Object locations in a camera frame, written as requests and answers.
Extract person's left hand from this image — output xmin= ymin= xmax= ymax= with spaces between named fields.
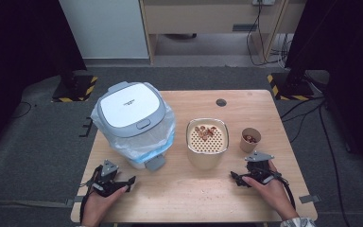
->
xmin=81 ymin=185 xmax=130 ymax=227

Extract person's right hand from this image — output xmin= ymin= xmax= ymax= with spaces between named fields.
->
xmin=241 ymin=159 xmax=299 ymax=222

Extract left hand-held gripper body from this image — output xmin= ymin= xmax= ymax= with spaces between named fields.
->
xmin=91 ymin=159 xmax=130 ymax=199

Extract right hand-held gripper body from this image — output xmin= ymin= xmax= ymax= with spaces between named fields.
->
xmin=244 ymin=150 xmax=282 ymax=185

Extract pile of red-brown food scraps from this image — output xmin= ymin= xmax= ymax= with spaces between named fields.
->
xmin=194 ymin=125 xmax=218 ymax=142

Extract clear plastic trash bag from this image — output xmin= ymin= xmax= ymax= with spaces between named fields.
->
xmin=90 ymin=99 xmax=177 ymax=166

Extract black curtain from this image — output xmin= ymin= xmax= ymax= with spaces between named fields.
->
xmin=0 ymin=0 xmax=88 ymax=160
xmin=285 ymin=0 xmax=363 ymax=174

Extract black hanging cables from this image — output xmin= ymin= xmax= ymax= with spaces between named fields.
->
xmin=246 ymin=0 xmax=295 ymax=67

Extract beige container with perforated insert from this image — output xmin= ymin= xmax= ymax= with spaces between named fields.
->
xmin=185 ymin=117 xmax=231 ymax=171

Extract left hand-held gripper cable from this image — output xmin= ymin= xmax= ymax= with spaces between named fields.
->
xmin=78 ymin=165 xmax=104 ymax=224

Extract white cabinet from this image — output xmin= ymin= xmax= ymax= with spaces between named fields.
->
xmin=58 ymin=0 xmax=150 ymax=61

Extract brown paper cup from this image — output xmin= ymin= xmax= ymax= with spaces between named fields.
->
xmin=239 ymin=127 xmax=263 ymax=154

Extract white power strip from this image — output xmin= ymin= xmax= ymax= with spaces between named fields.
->
xmin=251 ymin=0 xmax=276 ymax=7

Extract white grey pedal trash can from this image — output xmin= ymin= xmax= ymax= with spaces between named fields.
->
xmin=95 ymin=80 xmax=168 ymax=173

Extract thin black floor cable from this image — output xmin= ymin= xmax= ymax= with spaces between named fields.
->
xmin=10 ymin=100 xmax=33 ymax=120

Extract right hand-held gripper cable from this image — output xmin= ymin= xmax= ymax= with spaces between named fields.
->
xmin=276 ymin=175 xmax=298 ymax=211

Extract black floor cables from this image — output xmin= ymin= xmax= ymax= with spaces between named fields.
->
xmin=279 ymin=96 xmax=352 ymax=227

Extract black stand base striped edge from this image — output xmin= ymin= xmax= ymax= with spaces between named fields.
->
xmin=267 ymin=72 xmax=316 ymax=102
xmin=51 ymin=74 xmax=99 ymax=104

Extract grey tape strip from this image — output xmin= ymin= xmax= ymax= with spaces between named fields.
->
xmin=64 ymin=195 xmax=90 ymax=208
xmin=298 ymin=194 xmax=322 ymax=204

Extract hand-held gripper cable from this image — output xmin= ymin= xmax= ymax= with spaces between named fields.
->
xmin=276 ymin=175 xmax=298 ymax=211
xmin=78 ymin=165 xmax=104 ymax=224

